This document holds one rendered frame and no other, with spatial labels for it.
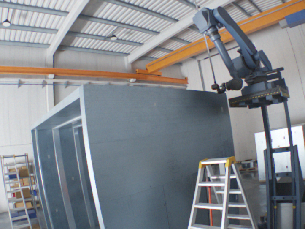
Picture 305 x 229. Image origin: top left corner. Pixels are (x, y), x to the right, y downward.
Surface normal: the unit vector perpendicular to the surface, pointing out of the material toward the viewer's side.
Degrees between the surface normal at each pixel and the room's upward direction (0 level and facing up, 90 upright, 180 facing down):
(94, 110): 90
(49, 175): 90
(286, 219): 90
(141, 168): 90
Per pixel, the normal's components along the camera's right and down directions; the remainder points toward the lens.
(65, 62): 0.66, -0.18
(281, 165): -0.73, 0.03
